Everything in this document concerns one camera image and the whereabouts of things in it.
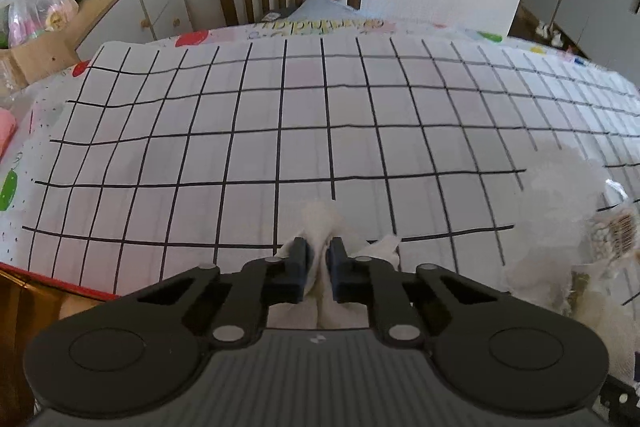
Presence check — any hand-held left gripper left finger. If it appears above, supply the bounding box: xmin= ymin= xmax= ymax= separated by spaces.
xmin=134 ymin=237 xmax=311 ymax=349

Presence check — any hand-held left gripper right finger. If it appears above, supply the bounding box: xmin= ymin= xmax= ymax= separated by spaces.
xmin=327 ymin=237 xmax=502 ymax=349

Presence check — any white plush toy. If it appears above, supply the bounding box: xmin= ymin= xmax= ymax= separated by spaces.
xmin=267 ymin=199 xmax=403 ymax=332

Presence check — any pink soft item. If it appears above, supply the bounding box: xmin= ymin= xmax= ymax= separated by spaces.
xmin=0 ymin=107 xmax=19 ymax=158

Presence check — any white black checked cloth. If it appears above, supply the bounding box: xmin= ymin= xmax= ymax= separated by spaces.
xmin=22 ymin=34 xmax=640 ymax=308

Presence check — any clear bag of white fluff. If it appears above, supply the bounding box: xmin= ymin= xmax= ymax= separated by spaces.
xmin=501 ymin=151 xmax=640 ymax=325

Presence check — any light blue cushion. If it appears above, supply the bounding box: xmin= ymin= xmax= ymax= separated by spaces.
xmin=287 ymin=0 xmax=372 ymax=24

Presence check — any cardboard box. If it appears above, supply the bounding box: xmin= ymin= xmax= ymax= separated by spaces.
xmin=0 ymin=27 xmax=82 ymax=88

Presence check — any clear plastic bag of toys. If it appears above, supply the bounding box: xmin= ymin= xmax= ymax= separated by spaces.
xmin=0 ymin=0 xmax=79 ymax=48

